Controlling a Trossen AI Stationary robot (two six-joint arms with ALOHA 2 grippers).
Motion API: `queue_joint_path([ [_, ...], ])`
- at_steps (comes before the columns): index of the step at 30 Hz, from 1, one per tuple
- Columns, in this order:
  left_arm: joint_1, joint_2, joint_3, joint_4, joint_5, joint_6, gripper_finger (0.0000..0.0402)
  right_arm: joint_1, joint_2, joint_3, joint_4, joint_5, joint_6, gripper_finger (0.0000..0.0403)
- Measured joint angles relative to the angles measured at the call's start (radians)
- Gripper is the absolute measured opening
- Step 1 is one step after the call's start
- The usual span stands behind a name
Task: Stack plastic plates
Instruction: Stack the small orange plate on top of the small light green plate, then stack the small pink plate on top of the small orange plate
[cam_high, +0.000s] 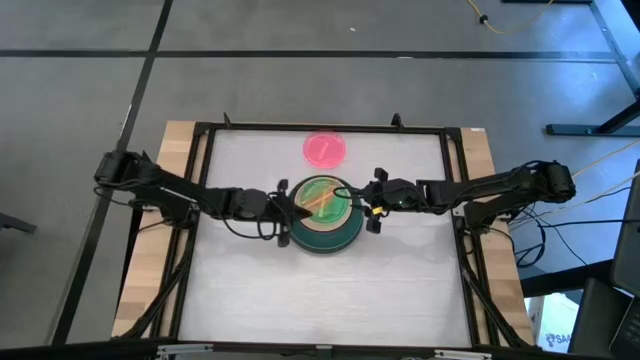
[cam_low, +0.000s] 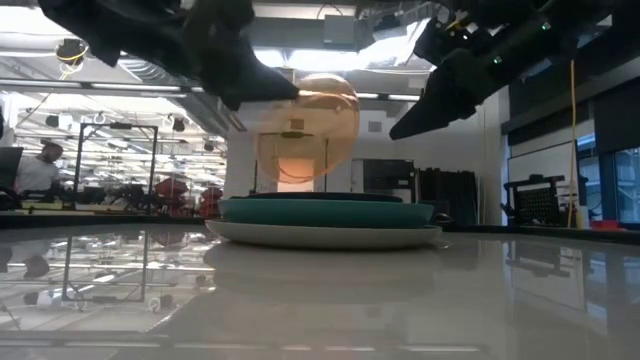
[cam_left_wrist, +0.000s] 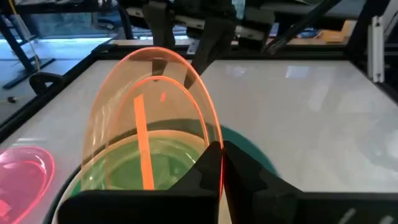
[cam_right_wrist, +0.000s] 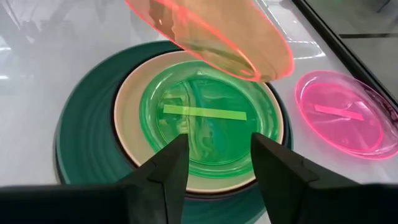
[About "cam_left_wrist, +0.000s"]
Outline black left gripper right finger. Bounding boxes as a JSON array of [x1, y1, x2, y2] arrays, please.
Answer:
[[223, 141, 398, 224]]

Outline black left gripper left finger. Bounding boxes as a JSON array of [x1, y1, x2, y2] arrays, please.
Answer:
[[58, 141, 223, 224]]

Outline green translucent plastic plate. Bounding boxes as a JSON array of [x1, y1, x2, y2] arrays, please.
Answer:
[[70, 136, 203, 191]]

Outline orange translucent plastic plate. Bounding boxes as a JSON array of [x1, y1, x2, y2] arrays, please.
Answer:
[[81, 46, 224, 200]]

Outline large dark green plate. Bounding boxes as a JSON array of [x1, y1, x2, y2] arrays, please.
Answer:
[[43, 118, 279, 224]]

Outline pink translucent plastic plate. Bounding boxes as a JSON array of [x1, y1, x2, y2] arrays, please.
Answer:
[[0, 146, 56, 224]]

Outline black metal table stand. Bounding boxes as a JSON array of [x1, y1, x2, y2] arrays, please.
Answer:
[[0, 14, 57, 90]]

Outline black aluminium table frame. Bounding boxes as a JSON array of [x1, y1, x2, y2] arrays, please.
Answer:
[[0, 39, 398, 144]]

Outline black frame clamp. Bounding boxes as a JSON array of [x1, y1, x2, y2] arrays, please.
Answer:
[[29, 72, 65, 95]]

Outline white aluminium extrusion post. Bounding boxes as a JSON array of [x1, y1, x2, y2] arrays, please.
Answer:
[[368, 15, 386, 84]]

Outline yellow floor cable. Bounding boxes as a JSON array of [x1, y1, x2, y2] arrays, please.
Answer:
[[5, 0, 42, 104]]

